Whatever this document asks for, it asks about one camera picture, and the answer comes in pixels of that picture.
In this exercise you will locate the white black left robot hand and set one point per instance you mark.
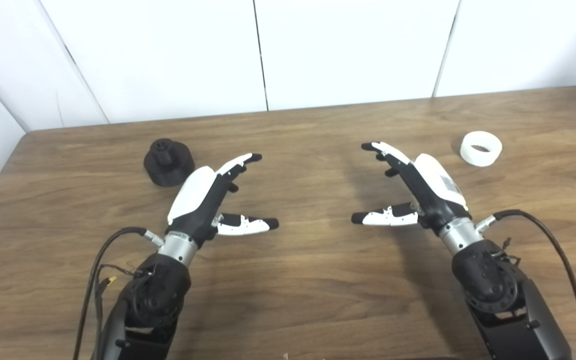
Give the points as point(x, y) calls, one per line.
point(193, 195)

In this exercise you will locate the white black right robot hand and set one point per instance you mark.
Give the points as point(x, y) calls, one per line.
point(433, 190)

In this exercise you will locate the round black part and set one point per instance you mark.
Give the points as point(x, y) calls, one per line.
point(168, 172)

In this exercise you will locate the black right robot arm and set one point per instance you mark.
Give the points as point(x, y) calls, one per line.
point(493, 285)

